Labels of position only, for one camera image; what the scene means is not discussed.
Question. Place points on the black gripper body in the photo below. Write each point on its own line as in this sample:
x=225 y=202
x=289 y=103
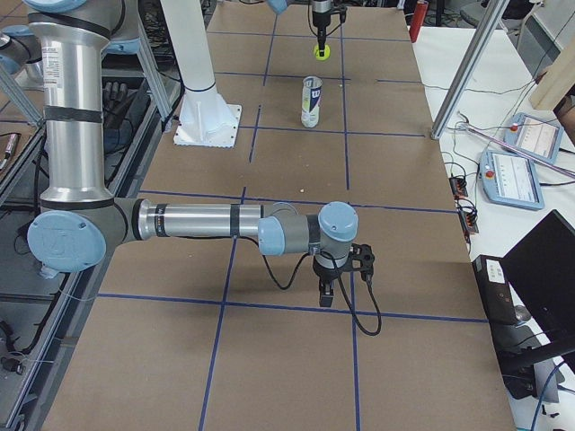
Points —
x=320 y=20
x=326 y=273

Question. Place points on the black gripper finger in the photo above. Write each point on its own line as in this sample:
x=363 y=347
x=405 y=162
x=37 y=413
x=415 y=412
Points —
x=322 y=298
x=319 y=47
x=324 y=40
x=328 y=299

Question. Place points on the yellow tennis ball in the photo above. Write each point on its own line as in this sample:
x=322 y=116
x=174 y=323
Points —
x=322 y=54

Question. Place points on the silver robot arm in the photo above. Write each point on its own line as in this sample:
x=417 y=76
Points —
x=81 y=221
x=326 y=6

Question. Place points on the clear tennis ball can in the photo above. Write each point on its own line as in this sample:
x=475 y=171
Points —
x=311 y=99

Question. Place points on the red cylinder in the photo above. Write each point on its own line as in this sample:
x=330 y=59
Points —
x=417 y=20

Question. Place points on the orange black connector block near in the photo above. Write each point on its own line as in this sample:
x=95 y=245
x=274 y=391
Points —
x=468 y=214

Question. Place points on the orange black connector block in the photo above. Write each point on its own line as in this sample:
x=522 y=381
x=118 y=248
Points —
x=458 y=185
x=468 y=214

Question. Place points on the orange black connector block far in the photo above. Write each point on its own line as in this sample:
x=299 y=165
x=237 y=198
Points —
x=458 y=185

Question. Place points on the black desktop computer box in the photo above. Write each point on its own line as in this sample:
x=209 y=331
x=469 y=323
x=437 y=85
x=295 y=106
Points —
x=494 y=290

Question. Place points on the near teach pendant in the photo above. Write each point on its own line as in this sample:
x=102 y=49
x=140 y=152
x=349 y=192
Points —
x=510 y=180

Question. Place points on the teach pendant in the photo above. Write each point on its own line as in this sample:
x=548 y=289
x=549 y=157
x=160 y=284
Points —
x=541 y=138
x=510 y=180

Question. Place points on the black glove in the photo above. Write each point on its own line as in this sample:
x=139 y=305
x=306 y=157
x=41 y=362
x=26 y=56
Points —
x=116 y=99

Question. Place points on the black computer monitor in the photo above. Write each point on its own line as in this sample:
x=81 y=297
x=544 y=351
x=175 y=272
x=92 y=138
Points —
x=540 y=268

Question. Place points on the silver rod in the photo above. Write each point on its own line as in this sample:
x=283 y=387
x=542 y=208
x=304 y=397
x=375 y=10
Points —
x=517 y=150

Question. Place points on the wooden board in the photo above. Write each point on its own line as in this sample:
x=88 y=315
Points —
x=556 y=82

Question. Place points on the far teach pendant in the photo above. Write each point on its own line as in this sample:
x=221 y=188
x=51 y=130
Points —
x=541 y=138

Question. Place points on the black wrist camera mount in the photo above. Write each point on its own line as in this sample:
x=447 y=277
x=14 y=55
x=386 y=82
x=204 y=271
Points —
x=342 y=12
x=362 y=259

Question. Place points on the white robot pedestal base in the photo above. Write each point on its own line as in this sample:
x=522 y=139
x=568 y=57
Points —
x=205 y=118

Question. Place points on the aluminium frame post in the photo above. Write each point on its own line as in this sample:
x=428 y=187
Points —
x=477 y=45

